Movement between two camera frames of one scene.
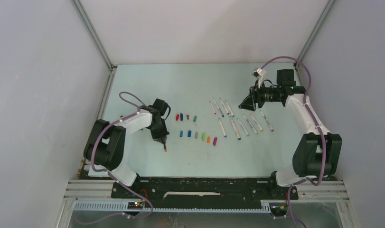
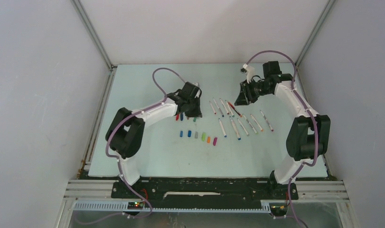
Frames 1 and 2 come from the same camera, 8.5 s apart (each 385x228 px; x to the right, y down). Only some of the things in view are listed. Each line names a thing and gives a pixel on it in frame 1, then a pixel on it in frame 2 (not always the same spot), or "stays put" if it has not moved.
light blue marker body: (222, 129) stays put
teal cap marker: (230, 109) stays put
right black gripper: (254, 97) → (246, 98)
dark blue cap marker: (222, 116) stays put
